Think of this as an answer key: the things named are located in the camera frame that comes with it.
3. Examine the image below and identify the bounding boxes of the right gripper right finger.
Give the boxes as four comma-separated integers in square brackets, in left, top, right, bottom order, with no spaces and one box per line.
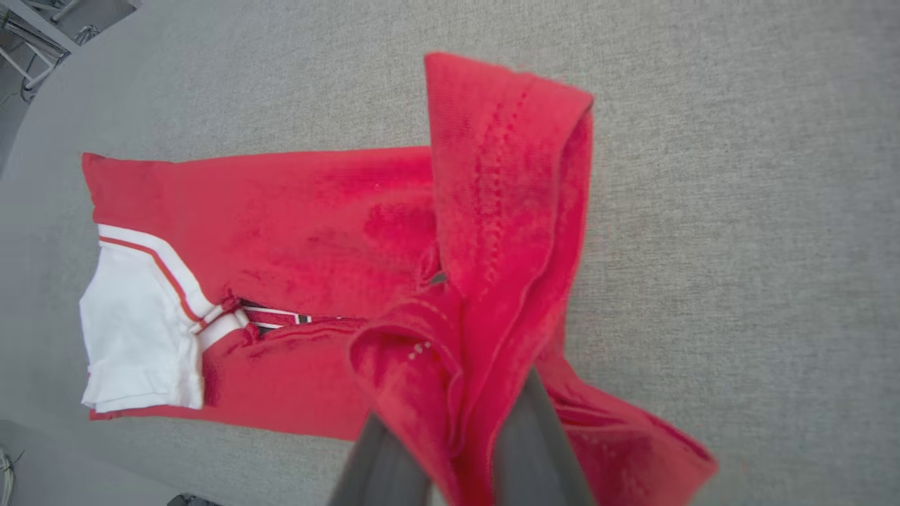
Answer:
[492,365,598,506]

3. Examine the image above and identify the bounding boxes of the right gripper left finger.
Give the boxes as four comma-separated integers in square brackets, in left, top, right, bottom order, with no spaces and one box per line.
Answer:
[327,411,433,506]

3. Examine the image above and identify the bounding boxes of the red and white garment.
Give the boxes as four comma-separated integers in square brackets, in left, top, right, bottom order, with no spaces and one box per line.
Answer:
[79,51,719,506]

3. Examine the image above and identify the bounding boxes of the metal frame legs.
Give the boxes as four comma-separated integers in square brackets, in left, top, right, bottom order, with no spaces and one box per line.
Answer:
[0,0,141,103]

